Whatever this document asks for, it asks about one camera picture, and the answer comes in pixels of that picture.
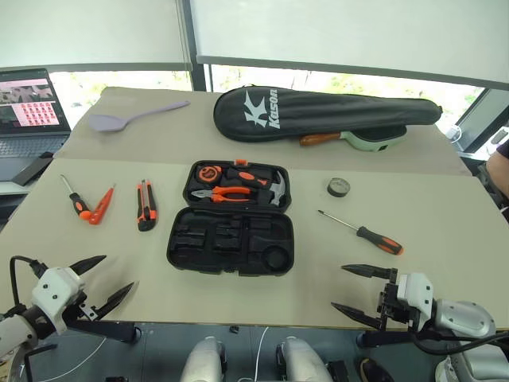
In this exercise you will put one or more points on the person in black shirt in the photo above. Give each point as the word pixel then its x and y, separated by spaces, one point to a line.
pixel 499 175

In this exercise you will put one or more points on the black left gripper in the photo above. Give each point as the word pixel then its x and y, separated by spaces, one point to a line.
pixel 81 308

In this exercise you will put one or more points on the long black orange Phillips screwdriver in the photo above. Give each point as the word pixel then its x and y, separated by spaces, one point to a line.
pixel 378 240

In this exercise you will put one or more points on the open black laptop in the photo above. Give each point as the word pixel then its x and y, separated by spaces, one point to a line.
pixel 28 119

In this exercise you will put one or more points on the orange black utility knife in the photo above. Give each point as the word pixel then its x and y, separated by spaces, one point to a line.
pixel 146 215

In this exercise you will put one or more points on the silver rounded casing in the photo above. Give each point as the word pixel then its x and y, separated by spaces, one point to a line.
pixel 302 360
pixel 203 360

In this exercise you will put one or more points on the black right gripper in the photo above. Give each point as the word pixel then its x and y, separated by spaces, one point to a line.
pixel 389 302

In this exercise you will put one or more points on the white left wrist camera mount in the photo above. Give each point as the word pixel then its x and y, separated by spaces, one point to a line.
pixel 55 292

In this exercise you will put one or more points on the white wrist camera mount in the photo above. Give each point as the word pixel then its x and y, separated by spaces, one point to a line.
pixel 415 292
pixel 55 292

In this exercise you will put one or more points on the black tool case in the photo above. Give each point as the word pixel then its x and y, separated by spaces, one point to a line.
pixel 191 258

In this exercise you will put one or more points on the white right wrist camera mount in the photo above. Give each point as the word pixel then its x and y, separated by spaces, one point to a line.
pixel 415 292

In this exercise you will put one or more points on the black Kason racket bag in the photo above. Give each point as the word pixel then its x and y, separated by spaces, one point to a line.
pixel 318 115

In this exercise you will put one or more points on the black electrical tape roll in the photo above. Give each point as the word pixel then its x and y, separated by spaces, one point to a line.
pixel 330 190

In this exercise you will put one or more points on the small black orange screwdriver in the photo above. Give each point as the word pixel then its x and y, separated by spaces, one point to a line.
pixel 77 203

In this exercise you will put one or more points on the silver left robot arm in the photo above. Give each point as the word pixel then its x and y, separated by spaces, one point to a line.
pixel 12 332

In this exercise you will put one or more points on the black metal bar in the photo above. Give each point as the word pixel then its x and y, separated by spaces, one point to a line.
pixel 389 339
pixel 107 331

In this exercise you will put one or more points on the white roller blind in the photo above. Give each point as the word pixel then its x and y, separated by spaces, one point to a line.
pixel 87 32
pixel 350 32

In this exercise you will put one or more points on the orange black tape measure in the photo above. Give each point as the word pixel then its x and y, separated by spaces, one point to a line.
pixel 207 174

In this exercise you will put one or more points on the dark window frame post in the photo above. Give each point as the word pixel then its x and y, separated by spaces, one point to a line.
pixel 193 44

